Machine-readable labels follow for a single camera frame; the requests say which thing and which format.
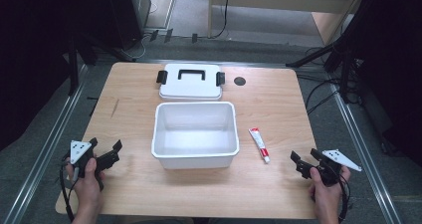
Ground dark curtain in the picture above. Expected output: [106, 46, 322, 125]
[0, 0, 117, 152]
[351, 0, 422, 168]

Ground black hanging cable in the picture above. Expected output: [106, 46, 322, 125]
[210, 0, 232, 40]

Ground hand-held gripper black cable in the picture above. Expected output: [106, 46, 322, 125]
[59, 153, 80, 223]
[335, 173, 352, 224]

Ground right hand-held gripper black cable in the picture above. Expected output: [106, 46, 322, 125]
[335, 173, 352, 224]

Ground black metal stand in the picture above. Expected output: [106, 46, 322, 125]
[67, 34, 80, 98]

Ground person's right hand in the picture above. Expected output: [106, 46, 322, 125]
[308, 165, 352, 206]

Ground white floor cable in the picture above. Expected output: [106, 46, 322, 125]
[129, 3, 159, 61]

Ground aluminium floor rail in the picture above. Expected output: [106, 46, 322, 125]
[326, 74, 405, 224]
[2, 64, 90, 224]

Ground white lid with black handle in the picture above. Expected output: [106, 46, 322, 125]
[155, 63, 227, 102]

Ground white and red ointment tube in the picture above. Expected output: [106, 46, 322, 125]
[248, 127, 272, 164]

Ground black cabinet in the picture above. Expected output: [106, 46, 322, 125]
[105, 0, 152, 51]

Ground left hand-held gripper black cable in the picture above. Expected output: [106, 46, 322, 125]
[59, 153, 80, 223]

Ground black floor cables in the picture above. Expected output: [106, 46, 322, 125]
[303, 46, 364, 116]

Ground white plastic storage box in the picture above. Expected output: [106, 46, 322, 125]
[150, 101, 241, 170]

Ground person's left hand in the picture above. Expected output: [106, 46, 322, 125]
[65, 157, 106, 202]

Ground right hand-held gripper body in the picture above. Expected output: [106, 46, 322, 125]
[295, 148, 363, 187]

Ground black tripod stand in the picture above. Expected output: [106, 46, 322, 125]
[285, 0, 369, 104]

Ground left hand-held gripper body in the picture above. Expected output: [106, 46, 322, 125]
[64, 139, 120, 192]

